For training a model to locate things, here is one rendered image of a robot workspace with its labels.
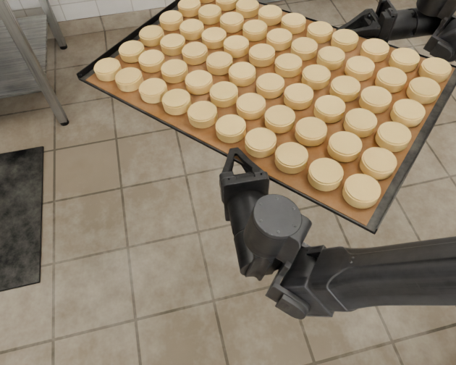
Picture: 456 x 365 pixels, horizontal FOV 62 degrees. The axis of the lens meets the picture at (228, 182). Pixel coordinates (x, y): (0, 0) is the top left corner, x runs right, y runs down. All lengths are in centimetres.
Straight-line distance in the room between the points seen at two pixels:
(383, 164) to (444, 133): 163
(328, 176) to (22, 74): 178
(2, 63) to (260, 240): 194
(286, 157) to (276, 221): 17
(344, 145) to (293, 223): 21
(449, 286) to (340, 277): 11
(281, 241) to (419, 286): 14
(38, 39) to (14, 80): 31
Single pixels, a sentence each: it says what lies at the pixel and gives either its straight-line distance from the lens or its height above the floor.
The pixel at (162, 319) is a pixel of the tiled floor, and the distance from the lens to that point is 153.
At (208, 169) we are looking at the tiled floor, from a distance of 180.
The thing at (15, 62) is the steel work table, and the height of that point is 23.
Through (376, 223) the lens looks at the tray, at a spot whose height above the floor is 100.
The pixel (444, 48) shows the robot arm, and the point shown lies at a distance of 89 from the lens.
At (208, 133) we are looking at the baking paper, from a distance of 64.
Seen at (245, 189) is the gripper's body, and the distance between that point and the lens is 53.
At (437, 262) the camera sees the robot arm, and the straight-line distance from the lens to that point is 40.
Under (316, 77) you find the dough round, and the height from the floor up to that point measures 101.
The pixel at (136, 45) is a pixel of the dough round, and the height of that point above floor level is 99.
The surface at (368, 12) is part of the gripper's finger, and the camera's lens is 88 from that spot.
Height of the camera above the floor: 147
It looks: 57 degrees down
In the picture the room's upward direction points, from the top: straight up
